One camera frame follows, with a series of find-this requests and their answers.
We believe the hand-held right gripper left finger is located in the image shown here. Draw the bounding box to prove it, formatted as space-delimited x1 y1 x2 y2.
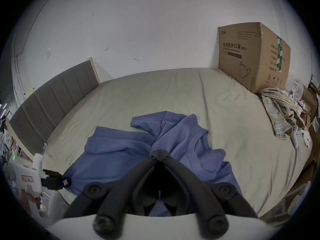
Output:
64 150 161 235

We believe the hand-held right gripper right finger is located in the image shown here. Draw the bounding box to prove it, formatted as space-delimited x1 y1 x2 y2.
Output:
159 150 258 235

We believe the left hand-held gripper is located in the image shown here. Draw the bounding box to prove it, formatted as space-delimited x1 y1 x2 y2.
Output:
7 153 72 216

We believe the blue shirt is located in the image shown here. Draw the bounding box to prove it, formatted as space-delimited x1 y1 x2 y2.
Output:
66 111 243 217

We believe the person's left hand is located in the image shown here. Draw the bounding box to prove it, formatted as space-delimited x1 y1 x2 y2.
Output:
20 191 41 211

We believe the grey padded headboard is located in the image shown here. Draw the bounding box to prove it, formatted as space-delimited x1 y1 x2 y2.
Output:
9 58 101 157

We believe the bed with beige sheet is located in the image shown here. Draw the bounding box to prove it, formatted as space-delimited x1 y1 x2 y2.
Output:
41 67 313 218

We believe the white hand controller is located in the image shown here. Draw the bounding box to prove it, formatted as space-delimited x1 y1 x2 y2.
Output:
290 125 300 149

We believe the plaid cloth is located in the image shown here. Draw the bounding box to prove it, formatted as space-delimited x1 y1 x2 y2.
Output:
260 87 306 140

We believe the small open cardboard carton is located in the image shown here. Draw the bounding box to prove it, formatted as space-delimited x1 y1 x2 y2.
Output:
299 85 320 130

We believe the large brown cardboard carton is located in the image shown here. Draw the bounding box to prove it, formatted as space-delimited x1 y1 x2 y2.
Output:
218 22 291 94

